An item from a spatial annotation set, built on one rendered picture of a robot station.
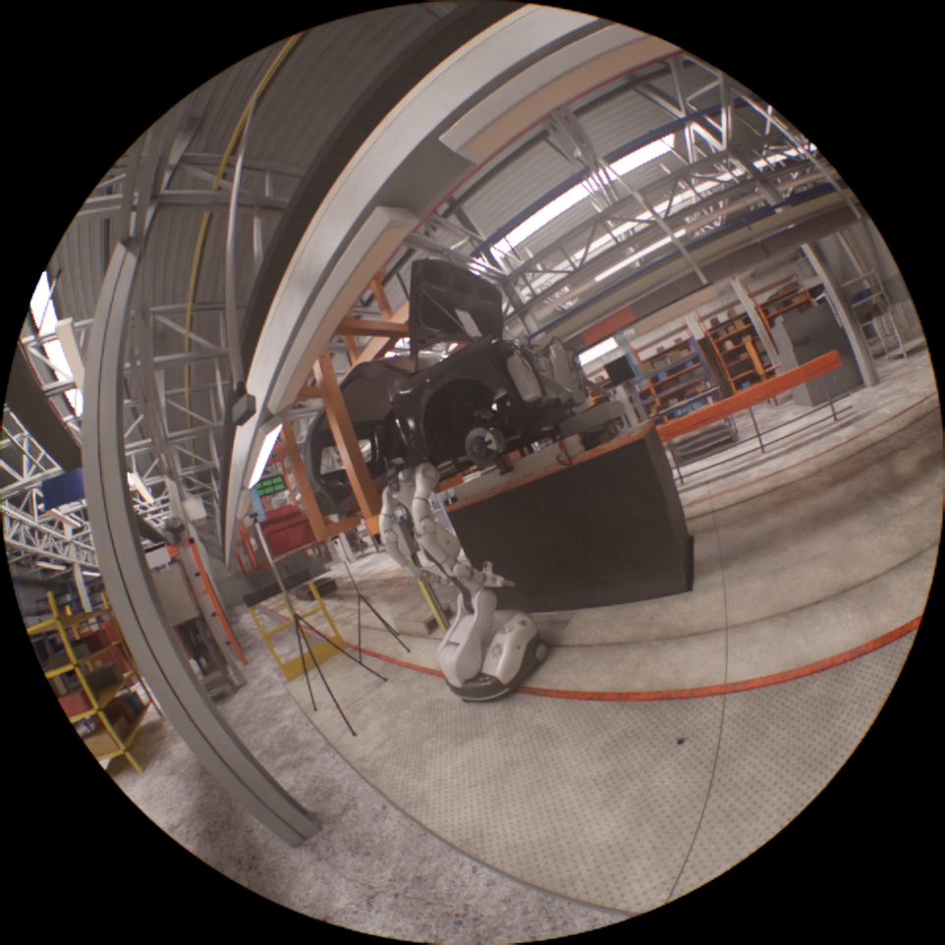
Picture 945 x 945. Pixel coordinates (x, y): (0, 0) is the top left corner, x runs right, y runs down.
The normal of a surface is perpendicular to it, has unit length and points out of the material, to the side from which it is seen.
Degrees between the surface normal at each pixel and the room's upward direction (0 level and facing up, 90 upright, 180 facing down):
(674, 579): 90
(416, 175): 180
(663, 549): 90
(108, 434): 90
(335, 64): 180
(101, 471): 90
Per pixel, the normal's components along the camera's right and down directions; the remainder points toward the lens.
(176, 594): 0.69, -0.32
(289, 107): 0.39, 0.92
